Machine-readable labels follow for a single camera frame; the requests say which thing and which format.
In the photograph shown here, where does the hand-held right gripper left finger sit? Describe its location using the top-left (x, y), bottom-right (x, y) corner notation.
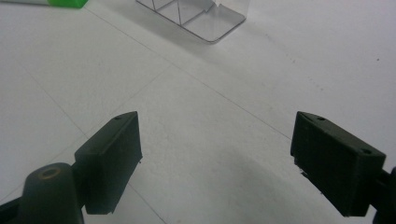
top-left (74, 110), bottom-right (144, 216)

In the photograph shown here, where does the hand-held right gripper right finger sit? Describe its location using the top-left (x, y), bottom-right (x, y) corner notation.
top-left (290, 110), bottom-right (388, 217)

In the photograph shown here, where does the green box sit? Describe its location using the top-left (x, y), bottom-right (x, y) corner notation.
top-left (0, 0), bottom-right (90, 9)

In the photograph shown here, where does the clear plastic divided organizer box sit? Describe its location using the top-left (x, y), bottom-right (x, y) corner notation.
top-left (135, 0), bottom-right (251, 44)

